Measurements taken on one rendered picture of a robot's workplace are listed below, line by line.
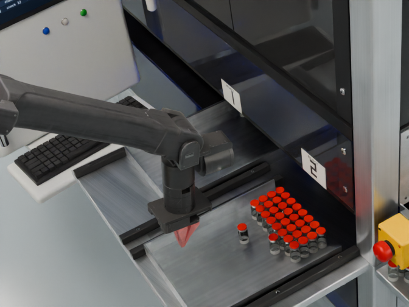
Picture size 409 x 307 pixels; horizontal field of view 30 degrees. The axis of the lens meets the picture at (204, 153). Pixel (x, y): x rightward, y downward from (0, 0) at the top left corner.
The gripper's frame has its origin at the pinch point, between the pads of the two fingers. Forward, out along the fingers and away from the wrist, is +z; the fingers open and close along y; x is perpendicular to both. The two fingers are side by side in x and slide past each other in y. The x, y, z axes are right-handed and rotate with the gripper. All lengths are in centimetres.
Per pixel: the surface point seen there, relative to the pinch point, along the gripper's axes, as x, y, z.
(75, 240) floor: 127, 16, 107
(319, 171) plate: 4.7, 35.3, 0.3
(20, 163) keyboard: 79, -9, 29
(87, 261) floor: 114, 16, 108
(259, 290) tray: -5.8, 14.0, 15.1
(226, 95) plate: 44, 36, 2
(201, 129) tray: 51, 33, 16
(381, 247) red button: -18.4, 32.8, 2.1
